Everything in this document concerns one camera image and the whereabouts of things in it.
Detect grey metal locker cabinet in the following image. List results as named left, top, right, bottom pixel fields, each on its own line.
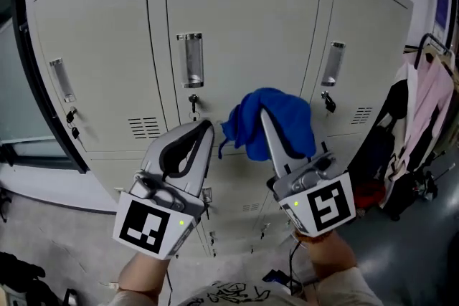
left=24, top=0, right=415, bottom=259

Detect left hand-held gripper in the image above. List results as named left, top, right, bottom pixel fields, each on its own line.
left=112, top=119, right=216, bottom=261

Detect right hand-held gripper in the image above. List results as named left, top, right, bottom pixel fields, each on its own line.
left=259, top=107, right=357, bottom=238

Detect person's left forearm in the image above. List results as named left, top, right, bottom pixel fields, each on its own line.
left=117, top=249, right=171, bottom=302

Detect purple wall poster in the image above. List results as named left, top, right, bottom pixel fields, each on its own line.
left=432, top=0, right=450, bottom=43

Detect red bag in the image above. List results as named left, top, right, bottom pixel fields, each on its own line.
left=353, top=181, right=387, bottom=218

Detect black-headed locker key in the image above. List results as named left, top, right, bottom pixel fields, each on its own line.
left=188, top=93, right=202, bottom=123
left=321, top=90, right=338, bottom=115
left=65, top=106, right=82, bottom=141

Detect black bag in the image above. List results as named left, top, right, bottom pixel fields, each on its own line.
left=0, top=251, right=61, bottom=306

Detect blue cloth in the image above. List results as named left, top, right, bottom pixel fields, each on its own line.
left=218, top=86, right=318, bottom=162

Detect black clothes rack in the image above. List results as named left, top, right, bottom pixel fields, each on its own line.
left=413, top=32, right=457, bottom=71

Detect orange wrist band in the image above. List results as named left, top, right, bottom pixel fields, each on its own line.
left=294, top=231, right=334, bottom=244

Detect black cable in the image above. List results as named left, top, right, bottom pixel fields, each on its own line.
left=288, top=239, right=306, bottom=297

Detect white printed shirt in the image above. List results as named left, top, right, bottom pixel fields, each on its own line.
left=100, top=267, right=385, bottom=306

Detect chrome recessed door handle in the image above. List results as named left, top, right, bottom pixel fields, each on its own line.
left=49, top=57, right=77, bottom=104
left=176, top=32, right=205, bottom=90
left=320, top=41, right=347, bottom=87

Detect black hanging garment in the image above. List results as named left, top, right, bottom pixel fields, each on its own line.
left=382, top=78, right=410, bottom=128

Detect grey metal locker doors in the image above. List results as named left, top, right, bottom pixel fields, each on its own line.
left=32, top=0, right=410, bottom=259

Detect pink hanging garment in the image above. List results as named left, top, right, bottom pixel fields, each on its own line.
left=404, top=52, right=455, bottom=164

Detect person's right forearm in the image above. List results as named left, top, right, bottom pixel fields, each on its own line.
left=293, top=229, right=359, bottom=285

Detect blue floor item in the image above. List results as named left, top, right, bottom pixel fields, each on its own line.
left=262, top=269, right=290, bottom=287

